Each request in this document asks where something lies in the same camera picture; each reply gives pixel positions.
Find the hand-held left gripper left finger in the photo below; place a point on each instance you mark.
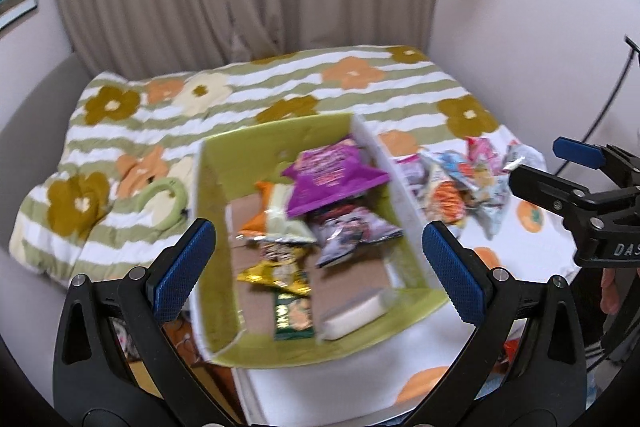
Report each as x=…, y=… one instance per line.
x=186, y=264

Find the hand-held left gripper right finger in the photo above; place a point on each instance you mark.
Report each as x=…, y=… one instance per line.
x=452, y=267

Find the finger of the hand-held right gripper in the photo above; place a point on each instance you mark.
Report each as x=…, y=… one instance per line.
x=545, y=192
x=575, y=152

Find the green cardboard box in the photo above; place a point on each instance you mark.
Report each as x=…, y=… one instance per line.
x=220, y=257

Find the yellow snack packet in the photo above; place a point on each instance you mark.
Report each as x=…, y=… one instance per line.
x=277, y=269

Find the orange and white snack packet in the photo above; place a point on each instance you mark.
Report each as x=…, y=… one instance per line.
x=275, y=214

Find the dark green snack packet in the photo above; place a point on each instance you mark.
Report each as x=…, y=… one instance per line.
x=292, y=317

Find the magenta snack packet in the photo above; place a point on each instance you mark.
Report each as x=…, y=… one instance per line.
x=330, y=177

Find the person's right hand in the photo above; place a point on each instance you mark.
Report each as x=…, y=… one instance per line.
x=610, y=292

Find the silver snack packet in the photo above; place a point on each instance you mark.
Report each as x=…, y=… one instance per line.
x=520, y=154

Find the pale colourful snack packet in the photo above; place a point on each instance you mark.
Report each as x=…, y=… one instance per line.
x=487, y=199

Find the black curved stand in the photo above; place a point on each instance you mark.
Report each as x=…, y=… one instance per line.
x=612, y=102

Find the pink snack packet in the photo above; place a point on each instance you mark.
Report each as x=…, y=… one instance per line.
x=482, y=152

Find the blue and red snack packet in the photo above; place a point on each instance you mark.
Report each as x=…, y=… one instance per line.
x=452, y=164

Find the lilac snack packet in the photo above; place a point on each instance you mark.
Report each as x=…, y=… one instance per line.
x=412, y=172

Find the floral striped blanket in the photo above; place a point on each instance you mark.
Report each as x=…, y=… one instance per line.
x=150, y=127

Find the grey headboard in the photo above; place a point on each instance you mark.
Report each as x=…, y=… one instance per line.
x=35, y=107

